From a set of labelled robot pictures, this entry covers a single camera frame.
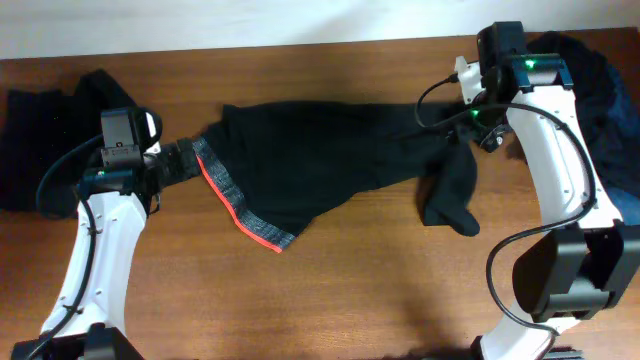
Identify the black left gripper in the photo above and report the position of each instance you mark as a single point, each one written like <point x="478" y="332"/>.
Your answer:
<point x="185" y="160"/>

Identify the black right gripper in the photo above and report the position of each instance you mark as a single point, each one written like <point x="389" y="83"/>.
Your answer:
<point x="463" y="126"/>

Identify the black leggings red waistband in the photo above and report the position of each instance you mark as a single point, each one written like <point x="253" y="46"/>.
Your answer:
<point x="277" y="166"/>

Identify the dark green trousers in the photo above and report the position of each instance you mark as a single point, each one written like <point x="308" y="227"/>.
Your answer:
<point x="41" y="127"/>

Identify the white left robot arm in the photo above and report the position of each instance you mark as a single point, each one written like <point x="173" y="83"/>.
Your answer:
<point x="116" y="195"/>

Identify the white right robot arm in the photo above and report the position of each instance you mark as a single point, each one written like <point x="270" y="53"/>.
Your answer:
<point x="587" y="255"/>

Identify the dark navy garment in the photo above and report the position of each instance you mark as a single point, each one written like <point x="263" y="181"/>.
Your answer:
<point x="607" y="117"/>

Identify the blue denim jeans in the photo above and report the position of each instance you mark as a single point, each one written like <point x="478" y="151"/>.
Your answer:
<point x="627" y="204"/>

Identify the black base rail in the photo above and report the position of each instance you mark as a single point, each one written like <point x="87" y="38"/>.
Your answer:
<point x="564" y="354"/>

